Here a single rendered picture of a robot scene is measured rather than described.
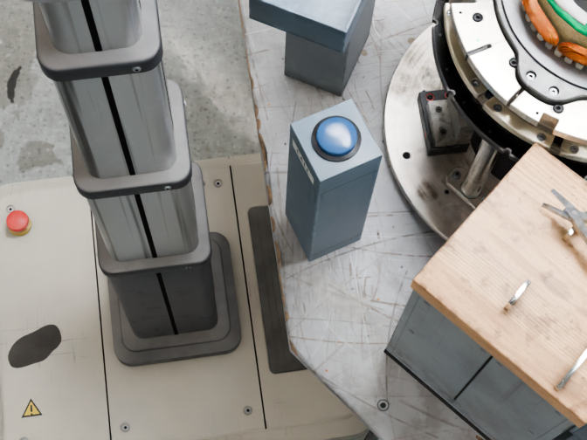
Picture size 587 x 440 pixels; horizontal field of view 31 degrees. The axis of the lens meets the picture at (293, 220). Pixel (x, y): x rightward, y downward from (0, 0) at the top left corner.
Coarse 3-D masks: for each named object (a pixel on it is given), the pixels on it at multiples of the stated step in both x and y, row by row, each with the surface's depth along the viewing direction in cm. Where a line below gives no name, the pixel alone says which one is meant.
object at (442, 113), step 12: (432, 108) 131; (444, 108) 131; (432, 120) 130; (444, 120) 130; (456, 120) 128; (432, 132) 130; (444, 132) 130; (456, 132) 128; (468, 132) 128; (444, 144) 130; (456, 144) 130
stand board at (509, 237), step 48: (528, 192) 102; (576, 192) 102; (480, 240) 100; (528, 240) 101; (576, 240) 101; (432, 288) 99; (480, 288) 99; (528, 288) 99; (576, 288) 99; (480, 336) 97; (528, 336) 97; (576, 336) 97; (528, 384) 98; (576, 384) 96
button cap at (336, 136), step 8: (328, 120) 107; (336, 120) 107; (344, 120) 107; (320, 128) 106; (328, 128) 106; (336, 128) 106; (344, 128) 106; (352, 128) 106; (320, 136) 106; (328, 136) 106; (336, 136) 106; (344, 136) 106; (352, 136) 106; (320, 144) 106; (328, 144) 106; (336, 144) 106; (344, 144) 106; (352, 144) 106; (328, 152) 106; (336, 152) 106; (344, 152) 106
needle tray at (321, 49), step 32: (256, 0) 109; (288, 0) 114; (320, 0) 114; (352, 0) 114; (288, 32) 113; (320, 32) 110; (352, 32) 112; (288, 64) 135; (320, 64) 132; (352, 64) 135
